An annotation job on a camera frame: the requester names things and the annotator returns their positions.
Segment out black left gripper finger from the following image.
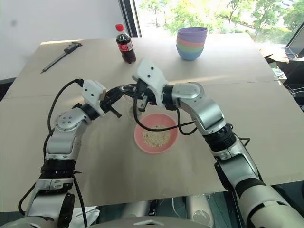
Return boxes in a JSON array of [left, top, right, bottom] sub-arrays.
[[109, 105, 123, 118], [106, 85, 125, 95]]

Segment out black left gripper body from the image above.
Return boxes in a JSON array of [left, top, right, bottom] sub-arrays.
[[100, 91, 122, 113]]

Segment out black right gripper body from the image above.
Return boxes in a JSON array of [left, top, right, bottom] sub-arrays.
[[133, 79, 155, 105]]

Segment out clear glass mug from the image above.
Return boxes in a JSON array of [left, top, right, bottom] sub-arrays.
[[123, 93, 144, 122]]

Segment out oatmeal flakes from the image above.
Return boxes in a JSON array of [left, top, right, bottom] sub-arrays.
[[141, 124, 171, 147]]

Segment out blue bowl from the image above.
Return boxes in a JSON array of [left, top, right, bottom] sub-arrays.
[[176, 46, 204, 61]]

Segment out green bowl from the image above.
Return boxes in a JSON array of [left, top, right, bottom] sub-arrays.
[[176, 43, 205, 51]]

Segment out small pink stacked bowl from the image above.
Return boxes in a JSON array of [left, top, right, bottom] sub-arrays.
[[176, 37, 207, 47]]

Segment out purple bowl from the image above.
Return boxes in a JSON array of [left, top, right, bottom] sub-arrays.
[[177, 26, 209, 40]]

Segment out cola bottle with red cap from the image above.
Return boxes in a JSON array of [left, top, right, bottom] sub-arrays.
[[115, 23, 137, 64]]

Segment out black digital caliper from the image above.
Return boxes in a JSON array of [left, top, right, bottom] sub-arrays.
[[40, 41, 83, 74]]

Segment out grey robot torso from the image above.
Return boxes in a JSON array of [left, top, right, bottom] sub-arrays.
[[0, 209, 214, 228]]

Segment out white rounded robot leg part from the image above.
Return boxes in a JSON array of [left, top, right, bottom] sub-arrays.
[[186, 193, 216, 228]]

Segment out brown cardboard box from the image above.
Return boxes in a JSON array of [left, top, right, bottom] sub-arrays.
[[258, 46, 291, 64]]

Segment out open laptop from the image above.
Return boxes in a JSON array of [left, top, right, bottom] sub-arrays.
[[284, 23, 304, 56]]

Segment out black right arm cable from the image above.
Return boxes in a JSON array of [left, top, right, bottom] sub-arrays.
[[133, 95, 200, 136]]

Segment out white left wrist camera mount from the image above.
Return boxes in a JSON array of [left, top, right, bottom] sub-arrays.
[[81, 80, 107, 117]]

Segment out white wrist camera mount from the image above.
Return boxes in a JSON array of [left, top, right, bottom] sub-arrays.
[[81, 80, 107, 117], [131, 57, 168, 108]]

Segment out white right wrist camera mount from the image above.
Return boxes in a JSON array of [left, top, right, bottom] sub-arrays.
[[131, 57, 168, 108]]

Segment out black window frame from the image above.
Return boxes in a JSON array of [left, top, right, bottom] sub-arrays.
[[121, 0, 143, 38]]

